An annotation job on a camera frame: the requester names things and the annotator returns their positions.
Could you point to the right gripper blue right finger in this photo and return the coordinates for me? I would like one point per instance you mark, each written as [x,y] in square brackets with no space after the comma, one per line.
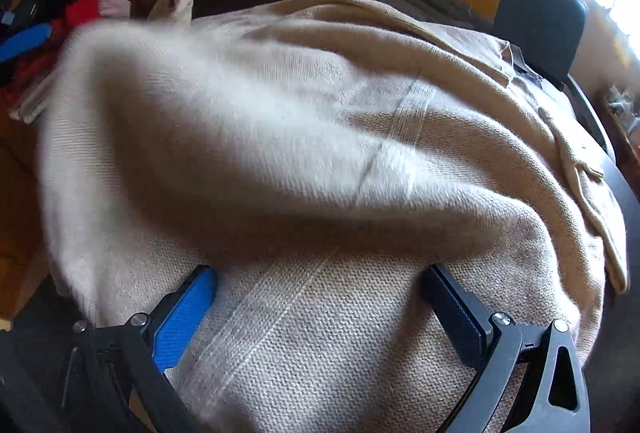
[487,344]

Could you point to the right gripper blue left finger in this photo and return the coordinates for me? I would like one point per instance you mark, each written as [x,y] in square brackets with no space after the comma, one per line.
[155,342]

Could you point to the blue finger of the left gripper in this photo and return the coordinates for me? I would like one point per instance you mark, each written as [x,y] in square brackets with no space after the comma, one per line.
[25,41]

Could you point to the beige knit sweater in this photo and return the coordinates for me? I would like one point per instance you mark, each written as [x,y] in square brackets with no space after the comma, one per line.
[319,154]

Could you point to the red garment pile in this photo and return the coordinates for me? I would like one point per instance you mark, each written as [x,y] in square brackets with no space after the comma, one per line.
[18,73]

